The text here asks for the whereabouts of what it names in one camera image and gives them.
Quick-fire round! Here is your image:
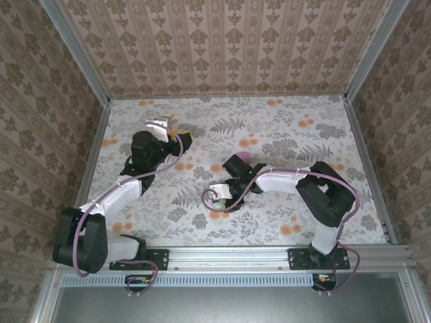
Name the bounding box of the floral patterned table cover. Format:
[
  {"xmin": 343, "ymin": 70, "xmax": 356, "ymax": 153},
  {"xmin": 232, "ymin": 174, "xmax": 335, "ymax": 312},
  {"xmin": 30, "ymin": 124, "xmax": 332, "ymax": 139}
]
[{"xmin": 75, "ymin": 95, "xmax": 388, "ymax": 247}]

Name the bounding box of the grey sheet metal tray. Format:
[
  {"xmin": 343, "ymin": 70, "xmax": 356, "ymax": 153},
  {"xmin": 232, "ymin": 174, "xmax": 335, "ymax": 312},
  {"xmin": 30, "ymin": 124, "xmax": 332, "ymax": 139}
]
[{"xmin": 32, "ymin": 268, "xmax": 431, "ymax": 323}]

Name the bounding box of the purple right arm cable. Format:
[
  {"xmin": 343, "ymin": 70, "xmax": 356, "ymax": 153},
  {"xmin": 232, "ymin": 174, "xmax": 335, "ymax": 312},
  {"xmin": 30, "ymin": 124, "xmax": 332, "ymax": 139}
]
[{"xmin": 201, "ymin": 167, "xmax": 362, "ymax": 294}]

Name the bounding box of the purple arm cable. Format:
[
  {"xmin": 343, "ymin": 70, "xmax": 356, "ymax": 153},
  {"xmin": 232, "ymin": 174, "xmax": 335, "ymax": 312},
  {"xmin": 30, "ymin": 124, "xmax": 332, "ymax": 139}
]
[
  {"xmin": 72, "ymin": 121, "xmax": 185, "ymax": 297},
  {"xmin": 201, "ymin": 167, "xmax": 362, "ymax": 294}
]

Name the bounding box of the aluminium side rail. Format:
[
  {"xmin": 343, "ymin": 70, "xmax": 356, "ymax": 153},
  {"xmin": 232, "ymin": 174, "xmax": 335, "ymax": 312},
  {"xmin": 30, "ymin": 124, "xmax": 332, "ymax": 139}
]
[
  {"xmin": 63, "ymin": 100, "xmax": 112, "ymax": 248},
  {"xmin": 343, "ymin": 96, "xmax": 400, "ymax": 245}
]

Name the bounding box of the long aluminium mounting rail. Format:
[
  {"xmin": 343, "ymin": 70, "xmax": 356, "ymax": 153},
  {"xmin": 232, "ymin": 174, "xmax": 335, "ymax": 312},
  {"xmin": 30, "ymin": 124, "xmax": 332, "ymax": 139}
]
[{"xmin": 50, "ymin": 244, "xmax": 414, "ymax": 270}]

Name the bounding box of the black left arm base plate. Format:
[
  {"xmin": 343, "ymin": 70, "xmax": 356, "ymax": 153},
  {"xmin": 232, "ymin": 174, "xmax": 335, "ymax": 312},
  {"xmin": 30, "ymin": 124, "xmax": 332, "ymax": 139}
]
[{"xmin": 109, "ymin": 248, "xmax": 170, "ymax": 271}]

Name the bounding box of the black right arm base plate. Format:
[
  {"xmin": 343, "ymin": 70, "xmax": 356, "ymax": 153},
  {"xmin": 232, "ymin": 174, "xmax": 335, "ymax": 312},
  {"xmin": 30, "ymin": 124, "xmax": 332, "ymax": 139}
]
[{"xmin": 288, "ymin": 248, "xmax": 351, "ymax": 271}]

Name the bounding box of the aluminium corner post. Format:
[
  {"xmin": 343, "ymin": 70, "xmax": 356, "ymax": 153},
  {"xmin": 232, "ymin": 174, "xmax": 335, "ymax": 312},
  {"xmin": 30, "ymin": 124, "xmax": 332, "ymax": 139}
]
[
  {"xmin": 343, "ymin": 0, "xmax": 411, "ymax": 102},
  {"xmin": 39, "ymin": 0, "xmax": 112, "ymax": 106}
]

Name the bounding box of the grey slotted cable duct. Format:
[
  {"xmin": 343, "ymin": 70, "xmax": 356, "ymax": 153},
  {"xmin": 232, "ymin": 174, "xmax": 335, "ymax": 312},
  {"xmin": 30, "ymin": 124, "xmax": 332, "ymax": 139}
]
[{"xmin": 61, "ymin": 273, "xmax": 317, "ymax": 287}]

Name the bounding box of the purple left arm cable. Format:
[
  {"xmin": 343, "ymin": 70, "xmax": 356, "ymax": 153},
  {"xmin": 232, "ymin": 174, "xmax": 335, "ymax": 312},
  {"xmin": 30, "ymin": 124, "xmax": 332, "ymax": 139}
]
[{"xmin": 72, "ymin": 121, "xmax": 185, "ymax": 297}]

